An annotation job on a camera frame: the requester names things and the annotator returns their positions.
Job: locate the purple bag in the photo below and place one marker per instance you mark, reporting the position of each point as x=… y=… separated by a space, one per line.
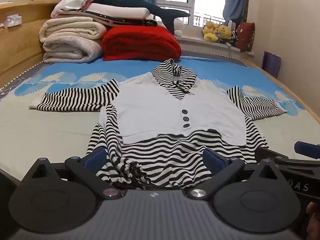
x=271 y=63

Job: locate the dark red cushion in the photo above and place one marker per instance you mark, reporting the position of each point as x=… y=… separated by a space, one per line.
x=245 y=37

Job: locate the pink and white cloth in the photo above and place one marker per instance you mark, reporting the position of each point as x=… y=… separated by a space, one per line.
x=75 y=1

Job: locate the wooden bed frame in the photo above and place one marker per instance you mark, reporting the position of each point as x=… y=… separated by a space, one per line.
x=22 y=45

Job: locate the yellow plush toy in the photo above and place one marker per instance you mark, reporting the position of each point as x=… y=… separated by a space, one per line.
x=225 y=32
x=210 y=31

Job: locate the white plush toy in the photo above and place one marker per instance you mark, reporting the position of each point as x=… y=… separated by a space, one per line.
x=178 y=26

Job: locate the tissue pack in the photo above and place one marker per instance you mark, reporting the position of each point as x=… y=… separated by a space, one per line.
x=13 y=20

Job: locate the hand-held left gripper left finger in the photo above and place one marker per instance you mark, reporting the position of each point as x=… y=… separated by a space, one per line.
x=96 y=157

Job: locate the black white striped child's top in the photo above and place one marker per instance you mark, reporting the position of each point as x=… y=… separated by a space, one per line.
x=150 y=105

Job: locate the white window sill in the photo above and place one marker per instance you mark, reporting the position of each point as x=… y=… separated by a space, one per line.
x=195 y=41

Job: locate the blue and white bed mat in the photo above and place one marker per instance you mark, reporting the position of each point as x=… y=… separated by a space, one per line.
x=57 y=130

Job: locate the white fleece folded blanket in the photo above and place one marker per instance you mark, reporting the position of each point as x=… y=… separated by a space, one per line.
x=70 y=51

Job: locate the white folded bedding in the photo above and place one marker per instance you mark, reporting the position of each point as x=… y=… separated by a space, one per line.
x=120 y=21

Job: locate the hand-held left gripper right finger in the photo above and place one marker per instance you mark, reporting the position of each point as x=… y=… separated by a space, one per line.
x=213 y=158

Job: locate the window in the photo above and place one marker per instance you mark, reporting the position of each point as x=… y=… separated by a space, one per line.
x=190 y=0

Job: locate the white folded quilt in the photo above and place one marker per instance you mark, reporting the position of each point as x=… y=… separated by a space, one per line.
x=120 y=11

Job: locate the red folded blanket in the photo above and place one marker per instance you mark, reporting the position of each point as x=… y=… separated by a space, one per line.
x=140 y=42

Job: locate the blue shark plush toy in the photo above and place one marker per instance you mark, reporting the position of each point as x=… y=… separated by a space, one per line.
x=140 y=3

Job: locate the cream folded blanket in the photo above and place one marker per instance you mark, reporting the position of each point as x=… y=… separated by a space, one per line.
x=72 y=28

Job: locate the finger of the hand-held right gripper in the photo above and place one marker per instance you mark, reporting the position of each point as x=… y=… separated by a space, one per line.
x=275 y=156
x=307 y=149

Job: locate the person's right hand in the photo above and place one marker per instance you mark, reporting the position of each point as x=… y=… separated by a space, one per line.
x=314 y=215

